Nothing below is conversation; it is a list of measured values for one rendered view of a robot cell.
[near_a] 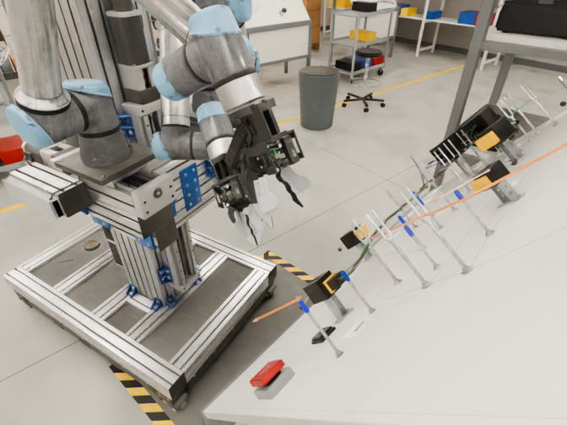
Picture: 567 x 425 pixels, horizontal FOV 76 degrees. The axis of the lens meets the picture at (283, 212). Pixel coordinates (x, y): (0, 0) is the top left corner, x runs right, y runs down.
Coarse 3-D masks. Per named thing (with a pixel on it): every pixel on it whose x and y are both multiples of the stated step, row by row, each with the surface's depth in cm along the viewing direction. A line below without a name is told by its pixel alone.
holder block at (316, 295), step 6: (318, 276) 72; (324, 276) 69; (312, 282) 69; (318, 282) 68; (306, 288) 71; (312, 288) 69; (318, 288) 68; (312, 294) 70; (318, 294) 69; (324, 294) 67; (330, 294) 68; (312, 300) 72; (318, 300) 70; (324, 300) 68
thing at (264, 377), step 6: (276, 360) 60; (282, 360) 59; (264, 366) 62; (270, 366) 59; (276, 366) 58; (282, 366) 59; (258, 372) 61; (264, 372) 59; (270, 372) 58; (276, 372) 58; (252, 378) 60; (258, 378) 58; (264, 378) 57; (270, 378) 57; (252, 384) 59; (258, 384) 58; (264, 384) 56
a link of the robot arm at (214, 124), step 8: (208, 104) 86; (216, 104) 86; (200, 112) 86; (208, 112) 85; (216, 112) 85; (224, 112) 86; (200, 120) 86; (208, 120) 84; (216, 120) 84; (224, 120) 85; (200, 128) 87; (208, 128) 84; (216, 128) 84; (224, 128) 84; (232, 128) 87; (208, 136) 84; (216, 136) 83; (224, 136) 83; (232, 136) 85; (208, 144) 84
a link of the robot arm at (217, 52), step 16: (192, 16) 54; (208, 16) 53; (224, 16) 54; (192, 32) 55; (208, 32) 54; (224, 32) 54; (240, 32) 56; (192, 48) 57; (208, 48) 55; (224, 48) 55; (240, 48) 56; (192, 64) 58; (208, 64) 56; (224, 64) 55; (240, 64) 56; (208, 80) 60; (224, 80) 56
